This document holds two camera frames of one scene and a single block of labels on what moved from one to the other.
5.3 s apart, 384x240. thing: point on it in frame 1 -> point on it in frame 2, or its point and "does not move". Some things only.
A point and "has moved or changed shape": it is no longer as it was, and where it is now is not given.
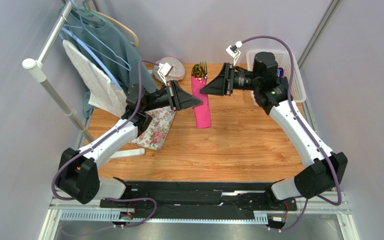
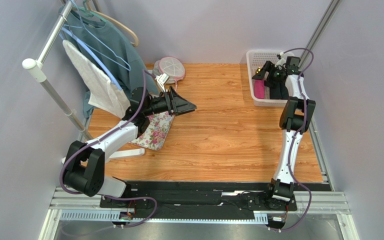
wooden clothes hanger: (136, 42) does not move
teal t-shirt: (105, 41) does not move
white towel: (104, 94) does not move
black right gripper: (228, 79) -> (267, 71)
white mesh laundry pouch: (177, 73) does not move
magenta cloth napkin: (201, 112) has moved or changed shape
